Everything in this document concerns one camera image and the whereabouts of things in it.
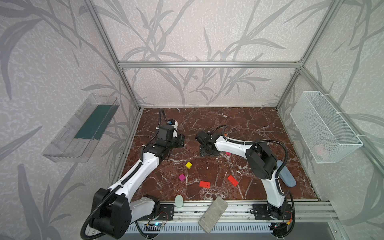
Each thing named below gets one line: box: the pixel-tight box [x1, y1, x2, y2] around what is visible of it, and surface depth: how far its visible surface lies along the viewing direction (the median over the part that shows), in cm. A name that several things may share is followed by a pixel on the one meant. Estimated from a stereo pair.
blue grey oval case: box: [277, 159, 297, 188], surface depth 84 cm
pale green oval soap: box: [175, 194, 184, 208], surface depth 77 cm
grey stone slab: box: [198, 196, 229, 234], surface depth 72 cm
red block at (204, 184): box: [199, 180, 211, 189], surface depth 84 cm
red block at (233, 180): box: [227, 175, 239, 187], surface depth 86 cm
